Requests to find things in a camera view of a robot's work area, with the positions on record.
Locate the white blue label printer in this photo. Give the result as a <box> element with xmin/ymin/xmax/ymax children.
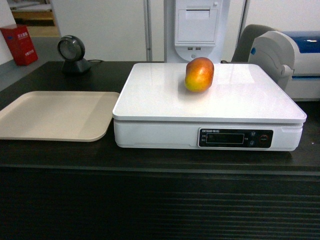
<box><xmin>248</xmin><ymin>30</ymin><xmax>320</xmax><ymax>101</ymax></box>

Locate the grey office chair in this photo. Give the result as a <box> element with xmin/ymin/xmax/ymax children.
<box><xmin>231</xmin><ymin>24</ymin><xmax>276</xmax><ymax>63</ymax></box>

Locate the beige plastic tray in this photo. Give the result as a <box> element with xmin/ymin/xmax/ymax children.
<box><xmin>0</xmin><ymin>91</ymin><xmax>119</xmax><ymax>142</ymax></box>

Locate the white receipt printer terminal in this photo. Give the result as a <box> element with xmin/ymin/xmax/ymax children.
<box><xmin>163</xmin><ymin>0</ymin><xmax>230</xmax><ymax>64</ymax></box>

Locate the white checkout scale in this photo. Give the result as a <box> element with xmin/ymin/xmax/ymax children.
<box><xmin>113</xmin><ymin>63</ymin><xmax>307</xmax><ymax>151</ymax></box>

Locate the dark red mango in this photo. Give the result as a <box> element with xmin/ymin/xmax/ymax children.
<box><xmin>184</xmin><ymin>57</ymin><xmax>215</xmax><ymax>93</ymax></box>

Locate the black barcode scanner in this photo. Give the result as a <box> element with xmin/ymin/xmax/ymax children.
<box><xmin>57</xmin><ymin>35</ymin><xmax>91</xmax><ymax>76</ymax></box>

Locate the red fire equipment box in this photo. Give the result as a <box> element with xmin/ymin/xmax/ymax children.
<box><xmin>0</xmin><ymin>24</ymin><xmax>38</xmax><ymax>66</ymax></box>

